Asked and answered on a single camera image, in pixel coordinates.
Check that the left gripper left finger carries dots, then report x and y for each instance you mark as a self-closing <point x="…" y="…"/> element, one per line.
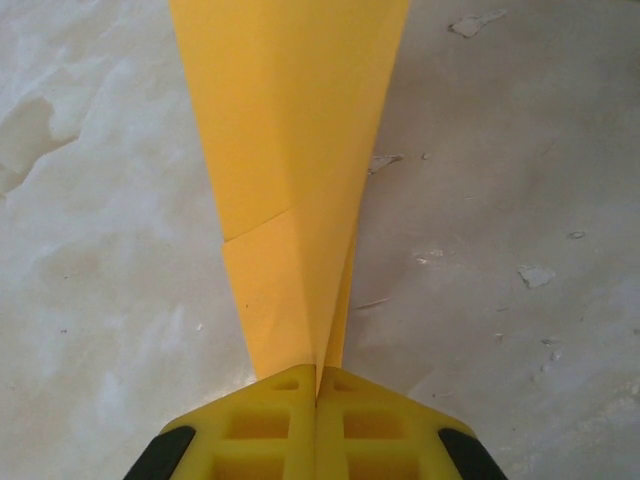
<point x="250" y="430"/>

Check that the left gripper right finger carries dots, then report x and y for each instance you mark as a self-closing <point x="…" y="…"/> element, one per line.
<point x="390" y="435"/>

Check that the orange cloth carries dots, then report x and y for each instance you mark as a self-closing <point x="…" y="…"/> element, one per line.
<point x="280" y="150"/>

